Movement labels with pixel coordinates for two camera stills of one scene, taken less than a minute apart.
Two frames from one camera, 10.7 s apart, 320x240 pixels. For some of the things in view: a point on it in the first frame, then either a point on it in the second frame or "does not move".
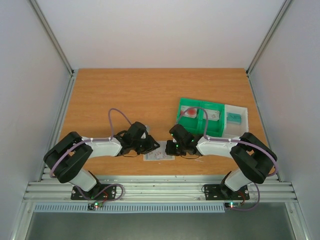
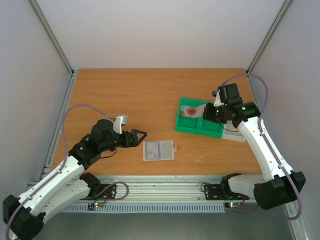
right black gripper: x=171 y=147 -> x=207 y=115
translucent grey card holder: x=159 y=154 does not move
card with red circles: x=191 y=112 does not move
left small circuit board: x=91 y=206 does not move
